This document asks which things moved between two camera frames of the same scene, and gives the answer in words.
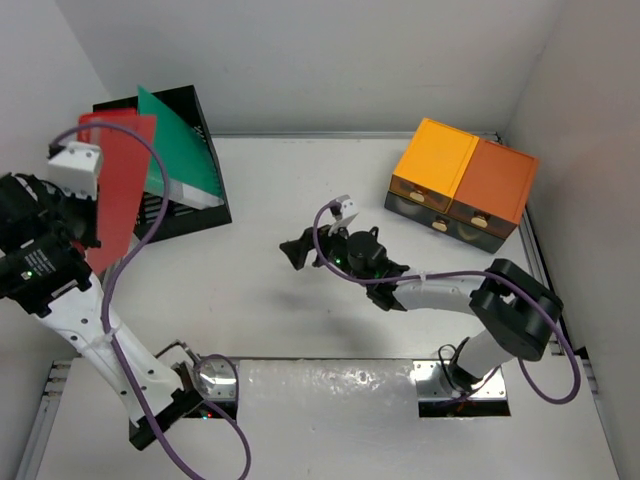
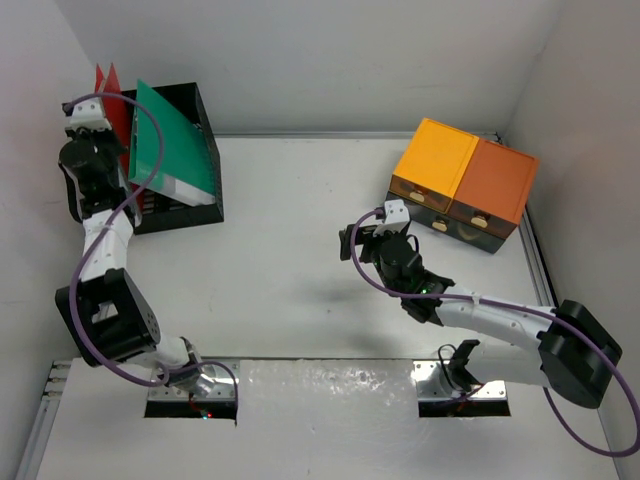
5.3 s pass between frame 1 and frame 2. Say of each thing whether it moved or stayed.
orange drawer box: stayed
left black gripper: moved
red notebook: moved
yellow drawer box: stayed
